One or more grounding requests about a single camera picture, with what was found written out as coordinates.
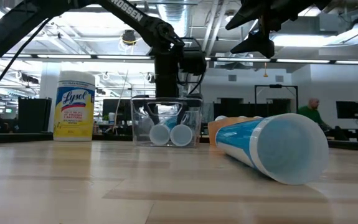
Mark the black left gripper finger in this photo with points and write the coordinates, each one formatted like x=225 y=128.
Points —
x=189 y=113
x=150 y=113

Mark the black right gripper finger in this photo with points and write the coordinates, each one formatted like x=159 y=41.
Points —
x=247 y=15
x=259 y=45

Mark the blue silicone tube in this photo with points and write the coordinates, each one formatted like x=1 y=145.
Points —
x=238 y=137
x=181 y=135
x=159 y=135

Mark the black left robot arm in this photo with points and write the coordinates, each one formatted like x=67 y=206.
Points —
x=135 y=15

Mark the Lysol wipes canister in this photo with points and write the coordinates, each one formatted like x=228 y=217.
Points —
x=73 y=124

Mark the clear plastic bin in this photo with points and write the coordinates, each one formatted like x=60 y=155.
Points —
x=136 y=137

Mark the orange translucent plastic bin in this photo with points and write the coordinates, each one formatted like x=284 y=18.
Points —
x=213 y=130

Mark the black monitor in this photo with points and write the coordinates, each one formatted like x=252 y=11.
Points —
x=347 y=109

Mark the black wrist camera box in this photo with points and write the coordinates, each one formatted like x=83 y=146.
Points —
x=193 y=62

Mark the black metal frame stand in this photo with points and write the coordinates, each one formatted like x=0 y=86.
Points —
x=275 y=86

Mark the silver ventilation duct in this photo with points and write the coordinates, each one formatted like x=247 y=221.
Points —
x=174 y=12

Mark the black aluminium rig frame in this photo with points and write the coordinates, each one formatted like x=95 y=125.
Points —
x=16 y=138

